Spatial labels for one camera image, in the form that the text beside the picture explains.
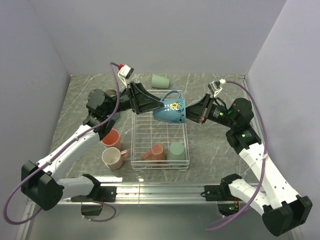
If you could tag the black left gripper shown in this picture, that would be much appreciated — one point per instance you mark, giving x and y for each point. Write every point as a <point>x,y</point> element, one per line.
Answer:
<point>141,101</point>

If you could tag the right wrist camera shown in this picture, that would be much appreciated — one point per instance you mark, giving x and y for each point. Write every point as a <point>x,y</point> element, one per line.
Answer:
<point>215,87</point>

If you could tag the pale green tumbler cup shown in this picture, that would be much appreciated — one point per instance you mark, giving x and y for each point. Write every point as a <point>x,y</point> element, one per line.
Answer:
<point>176,152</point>

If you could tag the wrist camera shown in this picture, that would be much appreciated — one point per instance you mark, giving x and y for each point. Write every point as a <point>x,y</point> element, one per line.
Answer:
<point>215,87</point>
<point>124,73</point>

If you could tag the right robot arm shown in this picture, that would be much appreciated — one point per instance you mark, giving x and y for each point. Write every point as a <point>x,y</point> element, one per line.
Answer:
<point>282,208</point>

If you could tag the aluminium mounting rail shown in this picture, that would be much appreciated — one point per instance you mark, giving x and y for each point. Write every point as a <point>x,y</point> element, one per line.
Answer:
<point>155,193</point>

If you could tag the blue mug orange inside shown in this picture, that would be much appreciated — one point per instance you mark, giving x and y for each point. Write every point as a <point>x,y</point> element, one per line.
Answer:
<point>116,116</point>

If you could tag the salmon mug white inside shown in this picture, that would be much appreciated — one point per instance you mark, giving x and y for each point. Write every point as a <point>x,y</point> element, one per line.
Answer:
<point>156,155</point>

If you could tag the light green cup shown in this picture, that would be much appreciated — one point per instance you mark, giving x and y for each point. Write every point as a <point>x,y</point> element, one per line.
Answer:
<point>159,82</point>

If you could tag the steel cup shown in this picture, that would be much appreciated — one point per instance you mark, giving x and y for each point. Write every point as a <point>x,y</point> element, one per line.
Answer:
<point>111,92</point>

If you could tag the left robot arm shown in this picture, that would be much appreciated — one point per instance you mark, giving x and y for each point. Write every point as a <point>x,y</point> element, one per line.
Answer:
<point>95,127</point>

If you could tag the white wire dish rack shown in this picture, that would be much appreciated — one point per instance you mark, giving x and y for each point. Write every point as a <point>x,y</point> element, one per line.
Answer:
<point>147,132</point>

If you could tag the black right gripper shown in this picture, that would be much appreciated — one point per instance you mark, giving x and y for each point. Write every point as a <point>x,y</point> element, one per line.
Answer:
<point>199,112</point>

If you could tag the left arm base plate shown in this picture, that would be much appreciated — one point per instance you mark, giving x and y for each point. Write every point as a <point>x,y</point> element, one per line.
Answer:
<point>106,194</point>

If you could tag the pink mug white inside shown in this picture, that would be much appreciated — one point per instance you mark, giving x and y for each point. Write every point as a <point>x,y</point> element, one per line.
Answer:
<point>113,158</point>

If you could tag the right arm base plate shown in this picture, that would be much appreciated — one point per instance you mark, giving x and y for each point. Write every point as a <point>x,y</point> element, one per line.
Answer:
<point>217,193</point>

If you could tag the blue patterned mug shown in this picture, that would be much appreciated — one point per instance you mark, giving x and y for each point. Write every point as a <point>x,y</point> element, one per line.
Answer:
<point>173,110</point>

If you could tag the salmon tumbler cup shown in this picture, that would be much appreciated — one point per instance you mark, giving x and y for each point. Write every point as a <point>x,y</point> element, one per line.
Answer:
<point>112,139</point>

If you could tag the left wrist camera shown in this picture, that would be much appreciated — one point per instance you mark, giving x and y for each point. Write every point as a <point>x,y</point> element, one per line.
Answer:
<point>124,73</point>

